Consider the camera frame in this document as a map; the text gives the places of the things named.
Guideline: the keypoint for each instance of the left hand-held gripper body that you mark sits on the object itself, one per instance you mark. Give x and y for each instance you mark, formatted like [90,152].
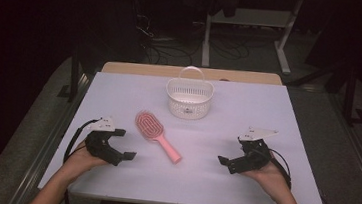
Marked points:
[101,144]

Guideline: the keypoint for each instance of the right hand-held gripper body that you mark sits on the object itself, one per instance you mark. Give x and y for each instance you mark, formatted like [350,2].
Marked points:
[254,156]

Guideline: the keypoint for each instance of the pink hairbrush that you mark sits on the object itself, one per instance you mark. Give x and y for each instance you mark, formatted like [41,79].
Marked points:
[153,129]

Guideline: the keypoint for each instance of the white plastic basket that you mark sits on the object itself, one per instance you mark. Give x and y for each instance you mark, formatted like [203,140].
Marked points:
[189,102]

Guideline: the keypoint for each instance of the person's left hand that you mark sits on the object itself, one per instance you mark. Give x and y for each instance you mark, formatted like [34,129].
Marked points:
[81,162]

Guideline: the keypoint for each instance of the person's right hand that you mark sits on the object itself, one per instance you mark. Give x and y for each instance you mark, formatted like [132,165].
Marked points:
[270,181]

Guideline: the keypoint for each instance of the wooden desk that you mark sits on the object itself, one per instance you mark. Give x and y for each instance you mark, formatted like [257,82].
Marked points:
[138,68]

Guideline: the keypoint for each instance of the black metal stand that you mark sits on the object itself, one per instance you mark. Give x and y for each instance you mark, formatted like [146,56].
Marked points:
[73,78]
[351,101]

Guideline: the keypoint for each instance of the white metal table frame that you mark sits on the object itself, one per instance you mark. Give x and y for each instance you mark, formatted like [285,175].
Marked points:
[250,16]

